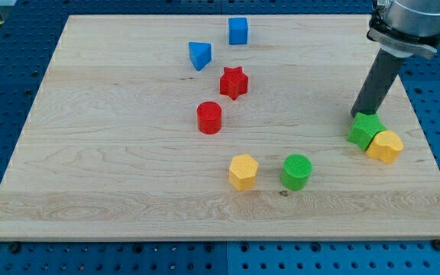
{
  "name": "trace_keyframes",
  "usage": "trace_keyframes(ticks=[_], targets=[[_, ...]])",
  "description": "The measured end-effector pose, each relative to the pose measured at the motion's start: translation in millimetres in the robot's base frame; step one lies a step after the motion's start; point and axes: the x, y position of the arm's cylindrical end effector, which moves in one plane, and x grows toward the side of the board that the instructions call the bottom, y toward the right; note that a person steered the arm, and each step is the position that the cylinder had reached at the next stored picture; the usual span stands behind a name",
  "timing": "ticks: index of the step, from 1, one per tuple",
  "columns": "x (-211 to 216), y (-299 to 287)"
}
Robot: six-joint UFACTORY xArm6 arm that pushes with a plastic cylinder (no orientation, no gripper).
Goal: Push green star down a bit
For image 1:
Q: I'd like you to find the wooden board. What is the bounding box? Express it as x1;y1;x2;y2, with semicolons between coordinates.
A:
0;15;440;242

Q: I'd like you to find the green star block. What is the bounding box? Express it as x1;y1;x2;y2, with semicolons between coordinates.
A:
347;112;387;150

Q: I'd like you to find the red star block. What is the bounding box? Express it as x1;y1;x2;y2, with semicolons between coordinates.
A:
219;66;249;100

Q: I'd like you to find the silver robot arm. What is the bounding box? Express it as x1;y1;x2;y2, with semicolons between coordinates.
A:
351;0;440;117

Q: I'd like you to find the red cylinder block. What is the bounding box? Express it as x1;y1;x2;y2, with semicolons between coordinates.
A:
196;102;222;134

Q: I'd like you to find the blue triangle block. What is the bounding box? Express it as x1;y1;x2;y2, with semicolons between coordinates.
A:
188;41;212;71

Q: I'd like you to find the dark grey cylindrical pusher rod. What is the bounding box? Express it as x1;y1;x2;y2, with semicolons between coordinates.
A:
351;49;405;118

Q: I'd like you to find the blue cube block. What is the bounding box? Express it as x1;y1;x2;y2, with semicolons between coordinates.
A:
228;18;248;45

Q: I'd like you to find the yellow hexagon block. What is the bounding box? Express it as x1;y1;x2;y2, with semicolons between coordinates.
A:
228;154;259;191

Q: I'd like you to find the yellow heart block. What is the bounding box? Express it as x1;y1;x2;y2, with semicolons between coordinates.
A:
366;130;404;163

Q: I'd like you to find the green cylinder block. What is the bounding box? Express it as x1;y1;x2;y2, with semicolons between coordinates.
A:
280;154;312;191

